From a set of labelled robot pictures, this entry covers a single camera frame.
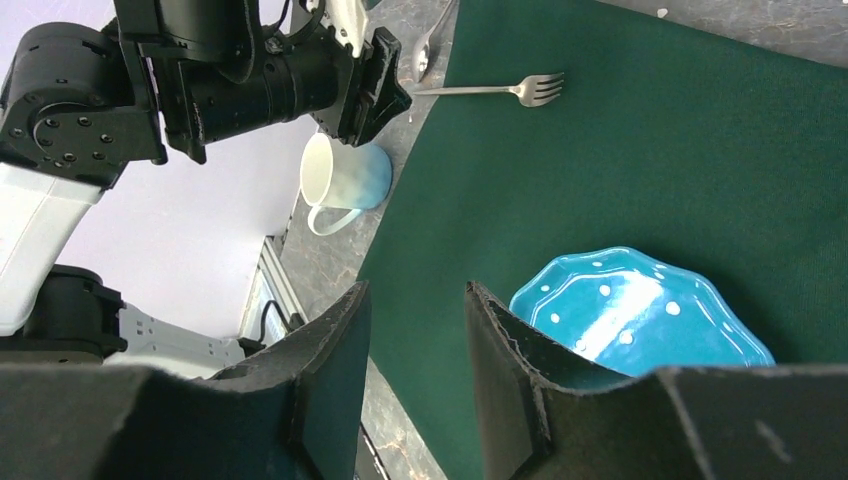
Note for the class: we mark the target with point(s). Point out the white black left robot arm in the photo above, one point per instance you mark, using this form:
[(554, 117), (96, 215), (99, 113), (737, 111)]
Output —
[(79, 104)]

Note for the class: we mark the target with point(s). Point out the dark green cloth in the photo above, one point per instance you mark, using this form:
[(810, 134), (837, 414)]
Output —
[(699, 151)]

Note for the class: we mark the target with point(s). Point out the blue polka dot plate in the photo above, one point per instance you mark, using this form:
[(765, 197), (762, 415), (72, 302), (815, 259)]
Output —
[(631, 314)]

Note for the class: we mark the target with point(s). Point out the silver spoon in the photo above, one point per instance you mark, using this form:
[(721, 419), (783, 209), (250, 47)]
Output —
[(425, 50)]

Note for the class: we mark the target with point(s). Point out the silver fork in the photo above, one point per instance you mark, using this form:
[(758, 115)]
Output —
[(533, 91)]

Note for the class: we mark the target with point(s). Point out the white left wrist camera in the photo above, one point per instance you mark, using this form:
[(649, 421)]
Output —
[(349, 20)]

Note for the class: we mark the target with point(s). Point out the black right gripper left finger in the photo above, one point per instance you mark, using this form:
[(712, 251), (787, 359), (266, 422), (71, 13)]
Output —
[(291, 411)]

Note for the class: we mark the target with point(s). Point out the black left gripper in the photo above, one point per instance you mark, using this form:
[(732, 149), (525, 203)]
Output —
[(352, 99)]

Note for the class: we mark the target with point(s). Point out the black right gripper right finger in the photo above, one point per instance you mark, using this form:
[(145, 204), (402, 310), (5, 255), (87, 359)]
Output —
[(544, 412)]

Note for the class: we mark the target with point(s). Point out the white blue mug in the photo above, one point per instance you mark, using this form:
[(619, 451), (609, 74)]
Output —
[(337, 176)]

